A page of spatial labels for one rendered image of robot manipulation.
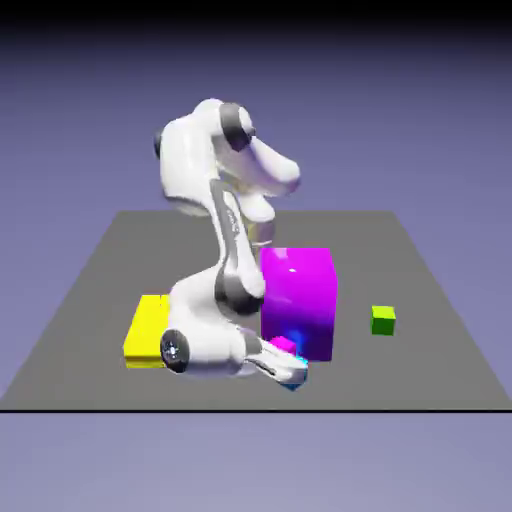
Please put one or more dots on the large yellow box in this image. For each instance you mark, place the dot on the large yellow box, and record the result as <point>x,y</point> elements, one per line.
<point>146,332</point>

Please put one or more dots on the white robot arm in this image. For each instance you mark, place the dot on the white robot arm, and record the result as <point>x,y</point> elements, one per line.
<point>188,160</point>

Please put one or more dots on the large magenta box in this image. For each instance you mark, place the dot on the large magenta box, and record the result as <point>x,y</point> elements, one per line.
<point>298,296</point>

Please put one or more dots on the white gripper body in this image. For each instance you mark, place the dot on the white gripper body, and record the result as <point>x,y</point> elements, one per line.
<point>280,362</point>

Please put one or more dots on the small magenta cube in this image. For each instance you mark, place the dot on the small magenta cube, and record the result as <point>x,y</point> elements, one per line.
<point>284,344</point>

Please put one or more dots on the small green cube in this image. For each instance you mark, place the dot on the small green cube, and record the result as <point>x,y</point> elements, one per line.
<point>383,320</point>

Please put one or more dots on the small cyan cube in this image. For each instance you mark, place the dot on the small cyan cube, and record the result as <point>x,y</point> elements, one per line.
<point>294,386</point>

